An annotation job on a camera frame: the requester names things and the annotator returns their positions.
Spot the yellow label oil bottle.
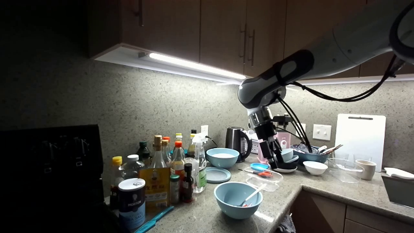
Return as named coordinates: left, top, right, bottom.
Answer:
left=140, top=134, right=170, bottom=212

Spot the stack of dark bowls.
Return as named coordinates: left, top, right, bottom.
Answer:
left=277, top=149, right=299, bottom=173

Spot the green label spray bottle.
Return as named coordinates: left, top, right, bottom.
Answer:
left=193, top=133, right=207, bottom=194

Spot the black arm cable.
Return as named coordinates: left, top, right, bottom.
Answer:
left=276, top=55, right=403, bottom=153

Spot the light blue front bowl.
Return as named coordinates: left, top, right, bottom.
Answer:
left=214, top=181, right=263, bottom=220

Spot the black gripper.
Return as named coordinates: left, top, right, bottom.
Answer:
left=258, top=123, right=288, bottom=169

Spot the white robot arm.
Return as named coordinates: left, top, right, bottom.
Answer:
left=238, top=0, right=414, bottom=169

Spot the white mug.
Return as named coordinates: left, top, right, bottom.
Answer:
left=356, top=159, right=377, bottom=181

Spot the white cutting board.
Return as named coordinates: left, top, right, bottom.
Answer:
left=336, top=114, right=387, bottom=171

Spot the white wall outlet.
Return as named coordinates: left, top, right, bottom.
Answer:
left=314, top=124, right=332, bottom=141

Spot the light blue bowl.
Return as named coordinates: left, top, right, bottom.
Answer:
left=214, top=181, right=263, bottom=220
left=207, top=147, right=240, bottom=168

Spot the blue white salt canister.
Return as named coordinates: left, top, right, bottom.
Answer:
left=118, top=178, right=145, bottom=233

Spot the small white bowl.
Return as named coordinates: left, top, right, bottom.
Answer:
left=304, top=160, right=328, bottom=176

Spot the blue round lid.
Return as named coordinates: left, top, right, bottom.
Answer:
left=250, top=163, right=270, bottom=172

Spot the light blue plate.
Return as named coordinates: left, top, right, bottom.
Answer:
left=206, top=167, right=232, bottom=184

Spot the black electric kettle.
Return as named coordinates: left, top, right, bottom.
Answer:
left=226, top=127, right=253, bottom=162

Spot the dark soy sauce bottle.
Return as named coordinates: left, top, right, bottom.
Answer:
left=180, top=163, right=193, bottom=202

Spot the teal silicone spatula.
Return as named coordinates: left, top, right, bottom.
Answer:
left=135, top=206, right=175, bottom=233

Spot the light blue back bowl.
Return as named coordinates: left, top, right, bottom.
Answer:
left=207, top=147, right=240, bottom=168

